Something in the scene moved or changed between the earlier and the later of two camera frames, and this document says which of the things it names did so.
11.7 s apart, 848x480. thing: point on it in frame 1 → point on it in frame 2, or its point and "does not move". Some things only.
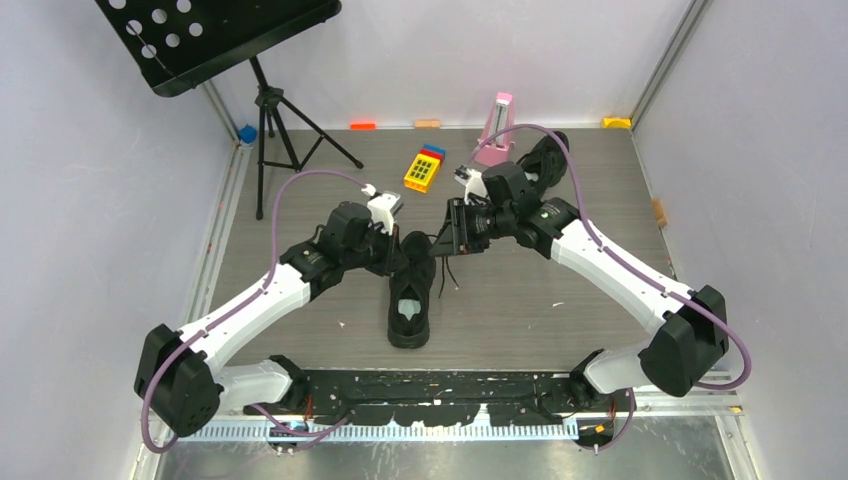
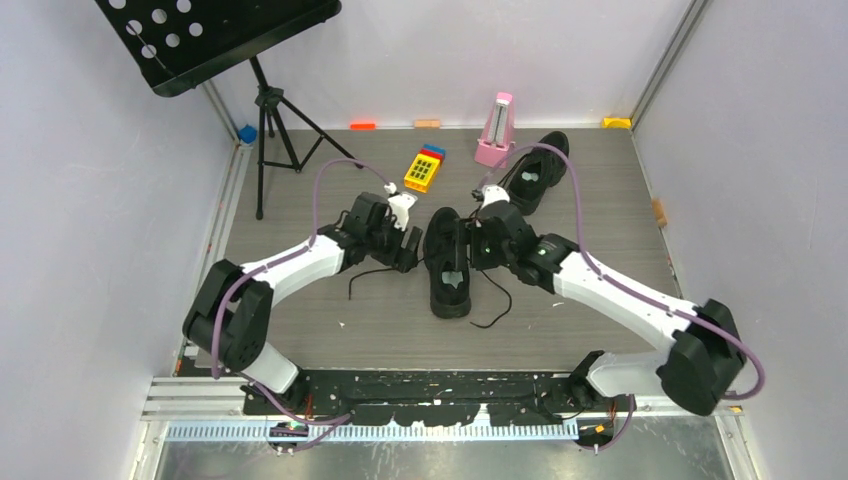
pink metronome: (497, 150) does not move
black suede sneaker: (410, 291) → (449, 280)
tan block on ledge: (427, 123) does not move
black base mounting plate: (445, 398) does not move
